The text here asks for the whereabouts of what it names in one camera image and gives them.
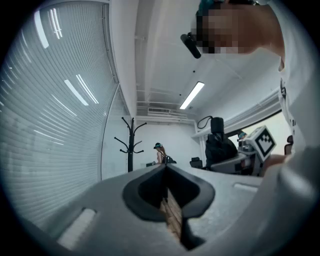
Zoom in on person's head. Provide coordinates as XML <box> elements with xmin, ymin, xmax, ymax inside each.
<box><xmin>195</xmin><ymin>2</ymin><xmax>286</xmax><ymax>72</ymax></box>

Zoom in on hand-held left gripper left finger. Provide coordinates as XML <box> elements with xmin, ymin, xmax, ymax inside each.
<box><xmin>41</xmin><ymin>164</ymin><xmax>186</xmax><ymax>256</ymax></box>

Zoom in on teal head strap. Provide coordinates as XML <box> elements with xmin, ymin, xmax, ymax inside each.
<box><xmin>196</xmin><ymin>0</ymin><xmax>227</xmax><ymax>16</ymax></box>

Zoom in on white ceiling air vent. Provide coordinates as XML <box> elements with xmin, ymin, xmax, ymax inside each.
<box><xmin>147</xmin><ymin>107</ymin><xmax>171</xmax><ymax>117</ymax></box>

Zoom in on white window blinds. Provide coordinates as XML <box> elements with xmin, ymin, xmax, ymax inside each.
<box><xmin>0</xmin><ymin>2</ymin><xmax>120</xmax><ymax>227</ymax></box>

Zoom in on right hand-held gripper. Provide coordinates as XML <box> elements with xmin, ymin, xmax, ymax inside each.
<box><xmin>209</xmin><ymin>125</ymin><xmax>277</xmax><ymax>177</ymax></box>

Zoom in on long ceiling light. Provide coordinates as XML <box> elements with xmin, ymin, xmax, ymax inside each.
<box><xmin>179</xmin><ymin>81</ymin><xmax>205</xmax><ymax>110</ymax></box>

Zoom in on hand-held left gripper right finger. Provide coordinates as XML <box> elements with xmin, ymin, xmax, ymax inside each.
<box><xmin>166</xmin><ymin>164</ymin><xmax>264</xmax><ymax>251</ymax></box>

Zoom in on white ceiling pipes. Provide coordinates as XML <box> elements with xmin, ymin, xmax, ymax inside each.
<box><xmin>136</xmin><ymin>88</ymin><xmax>196</xmax><ymax>124</ymax></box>

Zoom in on person's right forearm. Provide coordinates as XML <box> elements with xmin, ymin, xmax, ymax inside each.
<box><xmin>262</xmin><ymin>154</ymin><xmax>292</xmax><ymax>173</ymax></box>

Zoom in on black head-worn camera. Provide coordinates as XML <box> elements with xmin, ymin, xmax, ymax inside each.
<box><xmin>180</xmin><ymin>32</ymin><xmax>202</xmax><ymax>60</ymax></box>

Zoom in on black coat rack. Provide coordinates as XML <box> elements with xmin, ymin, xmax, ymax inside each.
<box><xmin>114</xmin><ymin>116</ymin><xmax>148</xmax><ymax>173</ymax></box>

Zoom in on person's white shirt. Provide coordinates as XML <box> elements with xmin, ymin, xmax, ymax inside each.
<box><xmin>259</xmin><ymin>0</ymin><xmax>320</xmax><ymax>256</ymax></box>

